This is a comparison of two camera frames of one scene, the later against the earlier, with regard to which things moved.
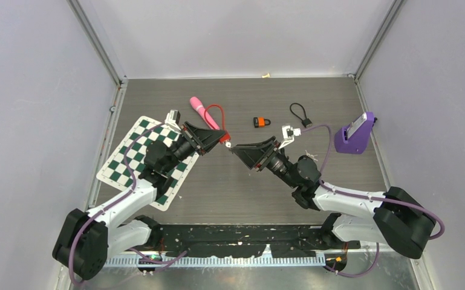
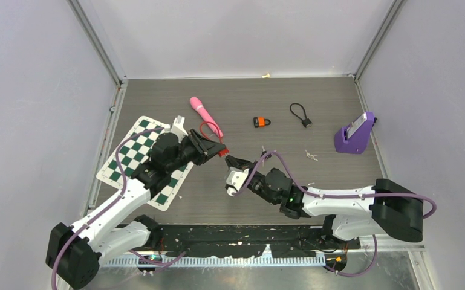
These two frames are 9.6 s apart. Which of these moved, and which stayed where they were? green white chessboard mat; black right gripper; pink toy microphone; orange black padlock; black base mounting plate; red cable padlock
Moved: black right gripper; red cable padlock
Stayed: pink toy microphone; orange black padlock; black base mounting plate; green white chessboard mat
